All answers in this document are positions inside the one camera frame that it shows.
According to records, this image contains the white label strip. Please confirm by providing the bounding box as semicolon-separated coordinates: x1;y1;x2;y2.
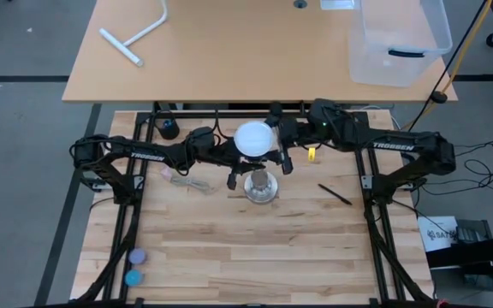
318;0;355;11

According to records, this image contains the black metal beam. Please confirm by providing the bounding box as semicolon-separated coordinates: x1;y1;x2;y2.
425;233;493;277

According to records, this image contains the black pen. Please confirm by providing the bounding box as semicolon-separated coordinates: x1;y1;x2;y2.
317;182;353;206

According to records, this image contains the yellow cable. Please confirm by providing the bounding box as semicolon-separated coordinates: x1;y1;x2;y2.
400;0;493;132

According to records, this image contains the black cylinder cup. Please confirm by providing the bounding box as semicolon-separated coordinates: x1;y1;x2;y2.
157;117;181;141

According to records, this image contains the clear plastic storage bin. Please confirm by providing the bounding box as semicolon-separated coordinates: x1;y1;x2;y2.
347;0;454;88

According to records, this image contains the light wooden desk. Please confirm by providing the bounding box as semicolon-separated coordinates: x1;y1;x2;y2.
61;0;459;104

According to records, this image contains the blue round cap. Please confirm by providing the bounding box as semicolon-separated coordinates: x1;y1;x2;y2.
123;269;144;288

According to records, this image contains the white printed box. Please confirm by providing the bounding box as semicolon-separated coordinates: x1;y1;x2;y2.
416;215;460;252

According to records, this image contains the black cable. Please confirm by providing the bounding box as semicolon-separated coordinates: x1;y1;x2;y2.
400;0;490;140

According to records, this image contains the white globe lightbulb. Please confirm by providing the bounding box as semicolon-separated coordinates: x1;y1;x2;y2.
233;121;276;158

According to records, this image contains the white T-base tube lamp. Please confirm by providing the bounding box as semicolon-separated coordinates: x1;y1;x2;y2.
98;0;169;68

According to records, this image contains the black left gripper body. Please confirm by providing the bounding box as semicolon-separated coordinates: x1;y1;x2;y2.
214;139;250;192

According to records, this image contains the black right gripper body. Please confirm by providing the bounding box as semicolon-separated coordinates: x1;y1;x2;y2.
271;101;312;175

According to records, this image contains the black aluminium table frame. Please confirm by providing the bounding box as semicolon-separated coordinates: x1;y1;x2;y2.
74;102;435;308

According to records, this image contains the purple round cap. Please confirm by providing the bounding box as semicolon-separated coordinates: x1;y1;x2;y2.
128;248;147;266

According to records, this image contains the clear cord with printed tag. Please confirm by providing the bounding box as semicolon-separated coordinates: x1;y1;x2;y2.
159;166;220;196

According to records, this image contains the silver table lamp base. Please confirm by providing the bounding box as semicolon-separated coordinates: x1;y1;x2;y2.
243;156;279;204

